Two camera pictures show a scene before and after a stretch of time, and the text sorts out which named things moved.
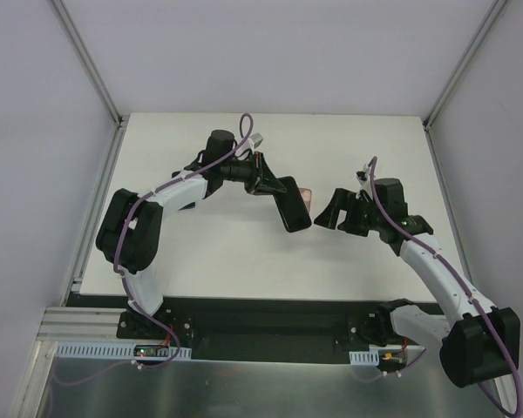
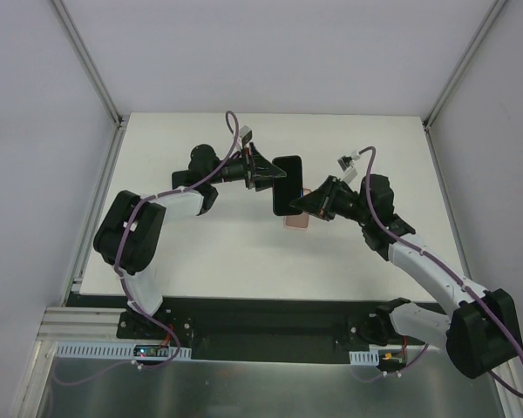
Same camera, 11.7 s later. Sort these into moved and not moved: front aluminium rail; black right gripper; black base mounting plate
Moved: black right gripper
Not moved: front aluminium rail; black base mounting plate
